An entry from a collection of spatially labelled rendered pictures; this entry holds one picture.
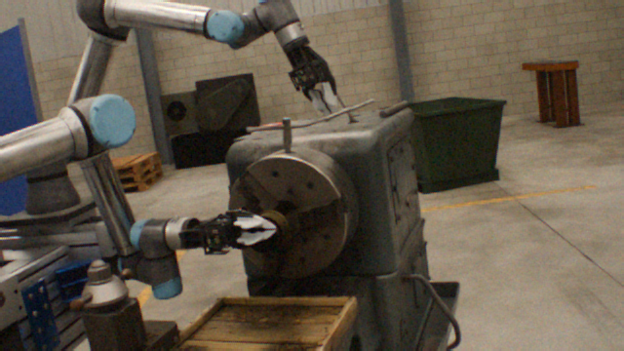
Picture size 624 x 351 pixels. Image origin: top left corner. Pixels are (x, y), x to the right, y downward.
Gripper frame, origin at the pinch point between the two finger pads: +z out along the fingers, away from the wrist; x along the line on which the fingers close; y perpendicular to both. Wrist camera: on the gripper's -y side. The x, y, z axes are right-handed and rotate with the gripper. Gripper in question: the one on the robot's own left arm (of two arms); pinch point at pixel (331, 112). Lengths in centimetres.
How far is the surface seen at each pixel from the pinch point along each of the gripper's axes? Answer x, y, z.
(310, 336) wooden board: -12, 40, 41
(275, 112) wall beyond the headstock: -410, -899, -74
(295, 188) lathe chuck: -11.0, 17.0, 12.7
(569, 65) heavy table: 102, -810, 76
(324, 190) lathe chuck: -4.6, 17.0, 15.9
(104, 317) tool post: -22, 78, 14
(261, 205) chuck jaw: -17.5, 24.1, 12.4
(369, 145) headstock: 5.3, 0.9, 11.7
